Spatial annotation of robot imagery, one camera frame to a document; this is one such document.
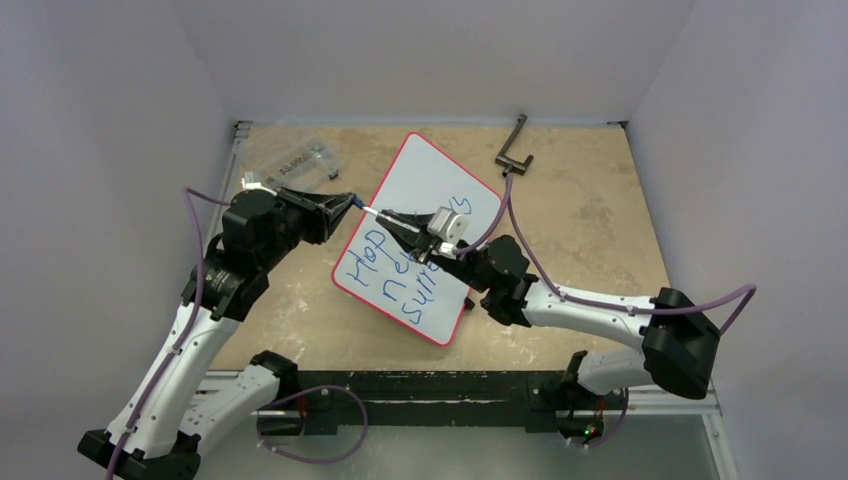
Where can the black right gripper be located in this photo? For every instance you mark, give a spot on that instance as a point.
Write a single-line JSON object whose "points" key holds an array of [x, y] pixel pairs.
{"points": [[428, 246]]}

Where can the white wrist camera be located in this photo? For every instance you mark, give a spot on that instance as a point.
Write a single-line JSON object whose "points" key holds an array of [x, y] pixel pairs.
{"points": [[251, 181], [447, 228]]}

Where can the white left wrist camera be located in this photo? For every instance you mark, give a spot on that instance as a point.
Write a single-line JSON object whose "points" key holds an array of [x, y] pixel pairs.
{"points": [[251, 181]]}

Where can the whiteboard marker pen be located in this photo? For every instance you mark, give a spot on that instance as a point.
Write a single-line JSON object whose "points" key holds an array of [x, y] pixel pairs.
{"points": [[371, 210]]}

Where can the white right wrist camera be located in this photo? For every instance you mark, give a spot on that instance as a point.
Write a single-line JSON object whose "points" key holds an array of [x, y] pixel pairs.
{"points": [[447, 228]]}

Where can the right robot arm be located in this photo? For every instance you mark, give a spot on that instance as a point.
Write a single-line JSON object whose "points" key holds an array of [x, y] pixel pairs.
{"points": [[664, 340]]}

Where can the aluminium frame rail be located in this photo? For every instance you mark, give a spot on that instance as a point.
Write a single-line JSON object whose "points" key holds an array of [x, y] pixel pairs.
{"points": [[645, 400]]}

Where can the red-framed whiteboard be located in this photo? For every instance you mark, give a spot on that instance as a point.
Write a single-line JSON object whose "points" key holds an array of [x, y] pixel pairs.
{"points": [[374, 269]]}

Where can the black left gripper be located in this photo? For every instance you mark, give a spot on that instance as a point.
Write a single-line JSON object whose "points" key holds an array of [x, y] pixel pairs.
{"points": [[322, 211]]}

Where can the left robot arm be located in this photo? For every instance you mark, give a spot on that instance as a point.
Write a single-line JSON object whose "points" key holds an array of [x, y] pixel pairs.
{"points": [[158, 435]]}

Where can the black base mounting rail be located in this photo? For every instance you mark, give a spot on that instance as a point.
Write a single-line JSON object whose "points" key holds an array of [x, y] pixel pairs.
{"points": [[537, 401]]}

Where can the clear plastic screw box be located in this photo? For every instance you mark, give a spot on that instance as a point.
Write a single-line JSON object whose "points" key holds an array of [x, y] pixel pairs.
{"points": [[291, 157]]}

